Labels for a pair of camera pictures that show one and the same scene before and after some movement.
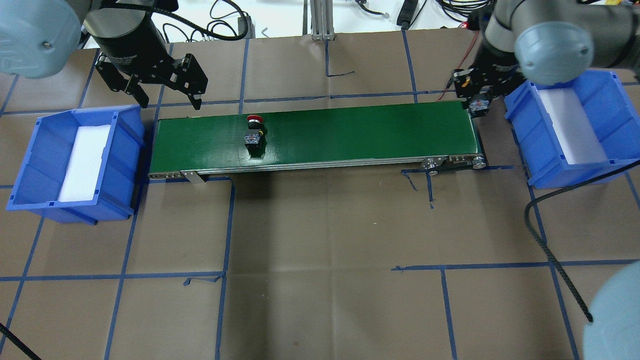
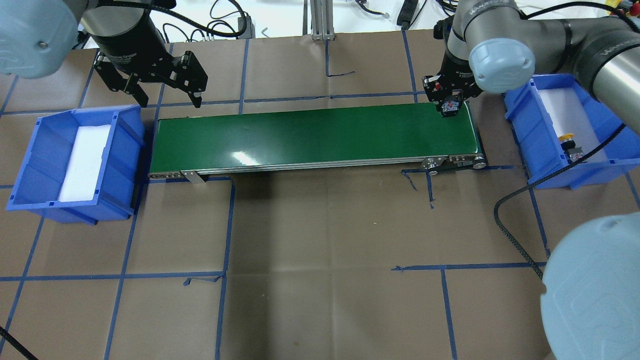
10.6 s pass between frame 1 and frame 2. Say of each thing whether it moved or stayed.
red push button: moved
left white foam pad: stayed
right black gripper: moved
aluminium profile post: stayed
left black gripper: stayed
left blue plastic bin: stayed
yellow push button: moved
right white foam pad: stayed
